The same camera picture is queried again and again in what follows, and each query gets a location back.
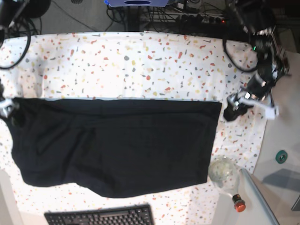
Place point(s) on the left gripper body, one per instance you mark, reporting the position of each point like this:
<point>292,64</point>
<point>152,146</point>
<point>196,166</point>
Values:
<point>257,90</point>

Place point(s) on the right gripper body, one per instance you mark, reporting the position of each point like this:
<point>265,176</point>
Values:
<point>9,109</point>

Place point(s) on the black t-shirt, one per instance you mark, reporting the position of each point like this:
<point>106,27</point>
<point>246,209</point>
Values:
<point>117,148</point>

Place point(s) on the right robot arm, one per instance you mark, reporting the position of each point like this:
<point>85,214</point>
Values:
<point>10,13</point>

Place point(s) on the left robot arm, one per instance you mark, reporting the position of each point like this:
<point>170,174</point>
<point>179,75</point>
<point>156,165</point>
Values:
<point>256,19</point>

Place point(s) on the green tape roll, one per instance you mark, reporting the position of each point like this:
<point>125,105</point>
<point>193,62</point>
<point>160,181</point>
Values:
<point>281,156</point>

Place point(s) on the clear plastic bottle orange cap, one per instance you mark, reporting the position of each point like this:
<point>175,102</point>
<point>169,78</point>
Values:
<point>225,175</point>

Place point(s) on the black power strip red light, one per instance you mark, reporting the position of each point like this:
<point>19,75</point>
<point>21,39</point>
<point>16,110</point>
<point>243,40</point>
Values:
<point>203,18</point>

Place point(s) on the grey laptop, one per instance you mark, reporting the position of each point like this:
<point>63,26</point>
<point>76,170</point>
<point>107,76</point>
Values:
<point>268,204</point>

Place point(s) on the terrazzo pattern tablecloth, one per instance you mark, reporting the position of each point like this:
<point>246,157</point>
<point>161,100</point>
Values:
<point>118,65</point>

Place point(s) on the blue box with oval hole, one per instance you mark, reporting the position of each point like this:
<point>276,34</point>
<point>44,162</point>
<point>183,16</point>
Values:
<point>136,3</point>

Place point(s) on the black computer keyboard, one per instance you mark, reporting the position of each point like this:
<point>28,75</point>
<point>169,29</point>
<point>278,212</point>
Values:
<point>131,215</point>

